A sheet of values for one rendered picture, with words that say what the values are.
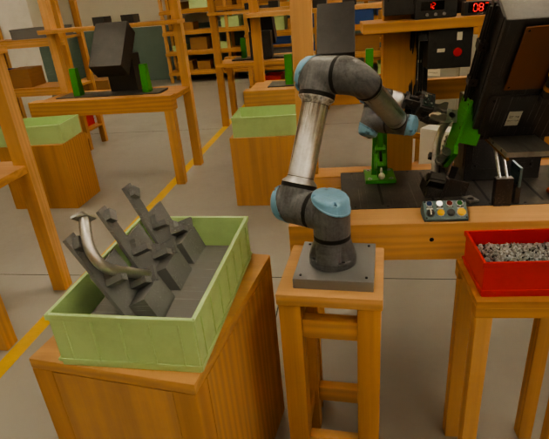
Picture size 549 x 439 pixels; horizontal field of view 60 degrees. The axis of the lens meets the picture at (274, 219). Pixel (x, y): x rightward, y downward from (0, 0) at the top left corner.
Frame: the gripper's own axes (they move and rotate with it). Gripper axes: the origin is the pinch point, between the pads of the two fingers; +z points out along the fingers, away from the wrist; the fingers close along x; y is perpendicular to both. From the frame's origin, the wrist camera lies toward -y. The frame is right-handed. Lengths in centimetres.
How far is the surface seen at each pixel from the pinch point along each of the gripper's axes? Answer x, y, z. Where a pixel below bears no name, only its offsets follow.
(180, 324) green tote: -102, 34, -74
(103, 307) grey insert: -100, 4, -102
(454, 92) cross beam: 29.0, -21.5, 9.4
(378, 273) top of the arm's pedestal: -71, 11, -21
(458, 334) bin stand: -79, -13, 18
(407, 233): -50, -3, -9
